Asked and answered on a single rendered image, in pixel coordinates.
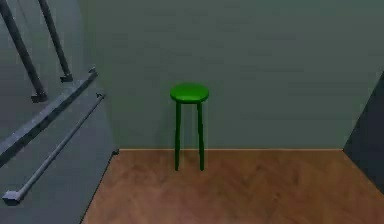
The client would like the long light grey fridge handle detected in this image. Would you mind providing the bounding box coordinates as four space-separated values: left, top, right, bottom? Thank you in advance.
1 92 106 206

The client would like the grey fridge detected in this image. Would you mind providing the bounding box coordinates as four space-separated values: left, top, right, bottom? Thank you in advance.
0 0 120 224

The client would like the dark grey fridge handle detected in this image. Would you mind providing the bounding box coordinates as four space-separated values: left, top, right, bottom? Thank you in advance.
37 0 74 83
0 0 49 104

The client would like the green round stool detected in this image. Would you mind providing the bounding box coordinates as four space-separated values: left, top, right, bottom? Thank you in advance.
169 82 210 172

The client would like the dark grey cupboard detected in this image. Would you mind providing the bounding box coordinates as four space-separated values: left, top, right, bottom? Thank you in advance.
342 71 384 195

